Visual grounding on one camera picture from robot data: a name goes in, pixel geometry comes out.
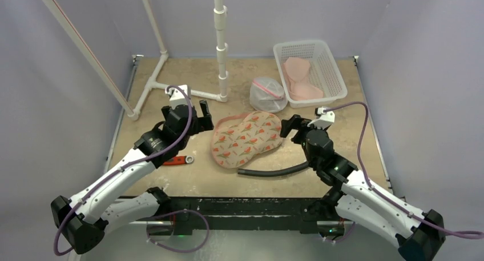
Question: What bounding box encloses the pink bra in basket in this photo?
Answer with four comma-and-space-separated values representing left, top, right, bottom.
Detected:
283, 57, 324, 101

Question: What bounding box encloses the white mesh laundry bag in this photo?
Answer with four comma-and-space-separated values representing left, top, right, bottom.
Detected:
249, 77, 288, 113

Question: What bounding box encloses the red adjustable wrench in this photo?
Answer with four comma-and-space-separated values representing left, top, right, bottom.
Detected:
163, 156, 194, 166

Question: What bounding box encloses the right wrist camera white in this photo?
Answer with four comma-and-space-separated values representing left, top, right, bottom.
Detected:
307, 107, 336, 130

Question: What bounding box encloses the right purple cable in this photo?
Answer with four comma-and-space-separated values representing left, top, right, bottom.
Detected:
325, 101, 484, 240

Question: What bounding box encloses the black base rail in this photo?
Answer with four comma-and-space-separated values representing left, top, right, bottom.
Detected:
143, 196, 352, 236

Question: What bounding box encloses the white pvc pipe rack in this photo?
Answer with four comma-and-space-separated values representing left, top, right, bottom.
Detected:
41, 0, 229, 120

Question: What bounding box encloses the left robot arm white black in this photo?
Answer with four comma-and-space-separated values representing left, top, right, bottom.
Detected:
50, 100, 214, 256

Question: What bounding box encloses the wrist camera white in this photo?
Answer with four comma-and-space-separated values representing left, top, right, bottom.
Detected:
307, 107, 336, 130
165, 85, 191, 109

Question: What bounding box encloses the black corrugated hose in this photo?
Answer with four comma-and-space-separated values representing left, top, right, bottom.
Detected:
237, 160, 310, 178

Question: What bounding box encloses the white plastic basket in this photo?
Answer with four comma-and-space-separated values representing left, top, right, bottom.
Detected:
273, 40, 348, 109

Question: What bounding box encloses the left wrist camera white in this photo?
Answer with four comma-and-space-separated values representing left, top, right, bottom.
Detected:
165, 85, 191, 109

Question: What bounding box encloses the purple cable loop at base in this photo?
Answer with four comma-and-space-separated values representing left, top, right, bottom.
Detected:
146, 208, 211, 254

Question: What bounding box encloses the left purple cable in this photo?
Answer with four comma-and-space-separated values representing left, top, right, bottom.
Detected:
53, 85, 194, 257

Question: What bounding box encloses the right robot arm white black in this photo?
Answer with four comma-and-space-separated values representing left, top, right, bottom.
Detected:
280, 115, 446, 260

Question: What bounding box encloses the floral mesh laundry bag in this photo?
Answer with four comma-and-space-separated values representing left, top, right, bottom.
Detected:
211, 111, 283, 169

